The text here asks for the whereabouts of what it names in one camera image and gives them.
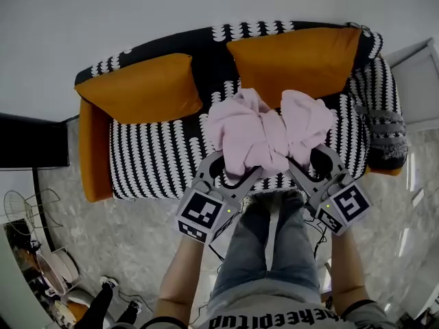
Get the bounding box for white round drum stool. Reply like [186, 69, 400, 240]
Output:
[51, 247, 80, 284]

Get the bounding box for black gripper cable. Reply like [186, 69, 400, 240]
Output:
[303, 216, 329, 263]

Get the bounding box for person's grey printed t-shirt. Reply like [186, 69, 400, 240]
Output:
[140, 295, 399, 329]

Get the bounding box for person's blue jeans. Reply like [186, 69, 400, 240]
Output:
[209, 190, 322, 308]

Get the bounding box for orange cushion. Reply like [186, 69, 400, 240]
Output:
[226, 27, 363, 109]
[74, 53, 204, 125]

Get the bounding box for round pink side table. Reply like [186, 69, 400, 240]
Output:
[36, 252, 68, 296]

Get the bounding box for orange sofa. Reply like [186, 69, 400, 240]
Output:
[74, 21, 407, 204]

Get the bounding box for white cabinet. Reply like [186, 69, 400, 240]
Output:
[387, 38, 439, 133]

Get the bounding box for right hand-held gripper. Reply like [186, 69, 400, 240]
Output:
[286, 144, 372, 236]

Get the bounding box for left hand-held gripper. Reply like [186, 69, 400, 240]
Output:
[175, 151, 264, 245]

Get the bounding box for tall black cabinet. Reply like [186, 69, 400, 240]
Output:
[0, 112, 71, 171]

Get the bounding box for pink cloth garment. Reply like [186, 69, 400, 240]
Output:
[204, 88, 337, 180]

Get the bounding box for person's right forearm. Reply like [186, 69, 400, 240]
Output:
[329, 231, 368, 317]

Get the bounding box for person's left forearm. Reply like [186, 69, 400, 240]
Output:
[154, 240, 206, 327]

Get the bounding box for grey fuzzy striped pillow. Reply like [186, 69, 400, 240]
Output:
[355, 104, 409, 171]

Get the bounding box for white wire chair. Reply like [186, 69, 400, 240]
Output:
[3, 188, 64, 239]

